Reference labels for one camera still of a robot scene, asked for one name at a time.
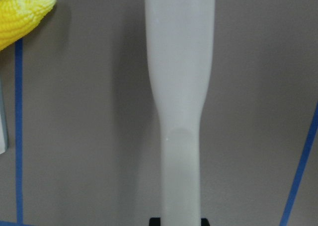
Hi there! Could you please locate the beige hand brush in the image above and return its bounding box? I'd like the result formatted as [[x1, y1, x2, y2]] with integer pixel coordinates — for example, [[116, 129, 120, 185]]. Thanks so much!
[[145, 0, 215, 226]]

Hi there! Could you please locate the beige plastic dustpan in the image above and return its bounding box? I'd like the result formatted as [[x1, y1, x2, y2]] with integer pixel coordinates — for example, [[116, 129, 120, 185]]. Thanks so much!
[[0, 81, 8, 154]]

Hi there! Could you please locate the yellow toy corn cob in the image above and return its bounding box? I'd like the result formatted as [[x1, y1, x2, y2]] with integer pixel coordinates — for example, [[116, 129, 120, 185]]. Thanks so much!
[[0, 0, 57, 50]]

